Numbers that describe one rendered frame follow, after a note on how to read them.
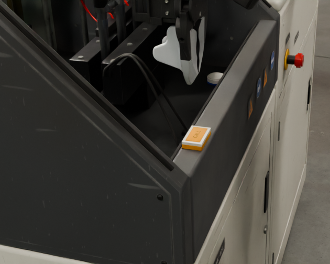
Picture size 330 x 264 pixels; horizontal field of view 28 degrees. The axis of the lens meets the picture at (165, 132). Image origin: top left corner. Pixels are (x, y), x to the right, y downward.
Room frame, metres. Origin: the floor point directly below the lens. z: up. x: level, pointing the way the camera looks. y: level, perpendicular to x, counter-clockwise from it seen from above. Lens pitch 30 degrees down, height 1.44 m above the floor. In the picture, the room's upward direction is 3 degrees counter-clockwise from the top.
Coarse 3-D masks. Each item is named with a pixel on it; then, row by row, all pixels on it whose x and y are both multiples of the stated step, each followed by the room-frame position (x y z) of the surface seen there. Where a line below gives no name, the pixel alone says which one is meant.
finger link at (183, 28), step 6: (186, 6) 0.81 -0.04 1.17; (180, 12) 0.79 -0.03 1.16; (186, 12) 0.79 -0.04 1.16; (180, 18) 0.79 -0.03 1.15; (186, 18) 0.79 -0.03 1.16; (180, 24) 0.79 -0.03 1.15; (186, 24) 0.79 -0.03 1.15; (180, 30) 0.79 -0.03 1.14; (186, 30) 0.79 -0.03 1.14; (180, 36) 0.79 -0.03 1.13; (186, 36) 0.79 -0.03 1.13; (180, 42) 0.79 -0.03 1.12; (186, 42) 0.79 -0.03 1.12; (180, 48) 0.81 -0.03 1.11; (186, 48) 0.79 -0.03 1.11; (180, 54) 0.81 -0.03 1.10; (186, 54) 0.80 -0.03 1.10; (186, 60) 0.80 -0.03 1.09
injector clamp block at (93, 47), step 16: (112, 32) 1.22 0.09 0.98; (128, 32) 1.26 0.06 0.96; (144, 32) 1.21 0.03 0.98; (160, 32) 1.25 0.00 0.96; (96, 48) 1.14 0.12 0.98; (112, 48) 1.18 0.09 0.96; (128, 48) 1.13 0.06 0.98; (144, 48) 1.17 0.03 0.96; (80, 64) 1.09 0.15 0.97; (96, 64) 1.11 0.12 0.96; (128, 64) 1.09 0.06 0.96; (160, 64) 1.25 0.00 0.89; (96, 80) 1.10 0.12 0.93; (112, 80) 1.07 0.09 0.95; (128, 80) 1.09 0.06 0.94; (144, 80) 1.16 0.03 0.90; (160, 80) 1.24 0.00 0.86; (112, 96) 1.07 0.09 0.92; (128, 96) 1.08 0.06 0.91; (144, 96) 1.17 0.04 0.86
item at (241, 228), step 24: (264, 120) 1.21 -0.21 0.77; (264, 144) 1.22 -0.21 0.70; (240, 168) 1.01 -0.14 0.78; (264, 168) 1.23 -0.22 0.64; (240, 192) 1.02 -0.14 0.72; (264, 192) 1.24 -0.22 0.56; (216, 216) 0.87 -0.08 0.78; (240, 216) 1.02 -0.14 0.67; (264, 216) 1.25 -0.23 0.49; (216, 240) 0.86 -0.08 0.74; (240, 240) 1.02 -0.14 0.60; (264, 240) 1.26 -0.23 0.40
